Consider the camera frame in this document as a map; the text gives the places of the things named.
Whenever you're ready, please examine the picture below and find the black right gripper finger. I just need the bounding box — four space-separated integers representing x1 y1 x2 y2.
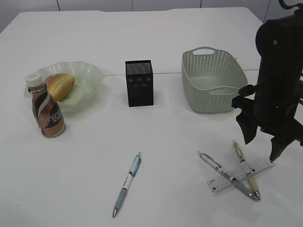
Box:
236 111 258 145
269 137 294 161

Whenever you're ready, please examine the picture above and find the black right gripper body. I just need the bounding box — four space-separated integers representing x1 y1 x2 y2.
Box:
232 82 303 145

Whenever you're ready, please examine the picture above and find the silver grey ballpoint pen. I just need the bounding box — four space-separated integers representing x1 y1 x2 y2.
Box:
197 151 259 201

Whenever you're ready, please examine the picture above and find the cream yellow ballpoint pen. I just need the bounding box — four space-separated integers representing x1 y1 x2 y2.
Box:
232 140 261 201

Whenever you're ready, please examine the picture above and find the transparent plastic ruler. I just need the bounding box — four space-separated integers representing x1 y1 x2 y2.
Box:
207 156 276 193

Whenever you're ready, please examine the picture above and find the sugared toy bread bun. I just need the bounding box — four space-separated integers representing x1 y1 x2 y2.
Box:
45 73 75 101

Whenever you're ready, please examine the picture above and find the brown Nescafe coffee bottle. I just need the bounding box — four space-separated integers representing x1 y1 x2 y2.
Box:
25 73 65 138

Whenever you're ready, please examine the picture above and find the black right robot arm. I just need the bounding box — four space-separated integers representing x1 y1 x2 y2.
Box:
232 13 303 161

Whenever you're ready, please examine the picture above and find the pale green plastic basket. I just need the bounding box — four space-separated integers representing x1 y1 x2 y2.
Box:
182 47 248 114

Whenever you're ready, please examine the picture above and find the blue grey ballpoint pen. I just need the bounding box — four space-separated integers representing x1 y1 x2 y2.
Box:
112 152 142 218

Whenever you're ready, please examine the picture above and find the black mesh pen holder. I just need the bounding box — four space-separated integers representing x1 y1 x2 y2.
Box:
125 60 154 107

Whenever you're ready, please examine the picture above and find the pale green wavy glass plate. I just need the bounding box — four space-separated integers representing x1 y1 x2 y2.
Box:
33 61 107 119

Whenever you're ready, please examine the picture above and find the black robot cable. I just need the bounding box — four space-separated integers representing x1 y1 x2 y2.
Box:
238 0 303 97

